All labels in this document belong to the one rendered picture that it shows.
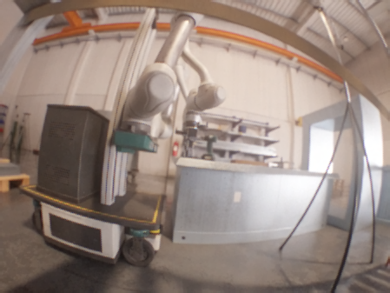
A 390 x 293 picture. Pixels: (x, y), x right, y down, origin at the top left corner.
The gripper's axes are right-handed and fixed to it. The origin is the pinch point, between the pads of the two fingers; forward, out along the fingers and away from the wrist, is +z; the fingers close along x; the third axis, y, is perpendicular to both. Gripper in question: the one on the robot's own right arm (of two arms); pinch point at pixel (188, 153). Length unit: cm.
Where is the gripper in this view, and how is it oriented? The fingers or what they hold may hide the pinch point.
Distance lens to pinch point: 93.1
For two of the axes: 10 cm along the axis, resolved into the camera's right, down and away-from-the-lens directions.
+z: -1.2, 9.9, -0.9
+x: 1.5, -0.8, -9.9
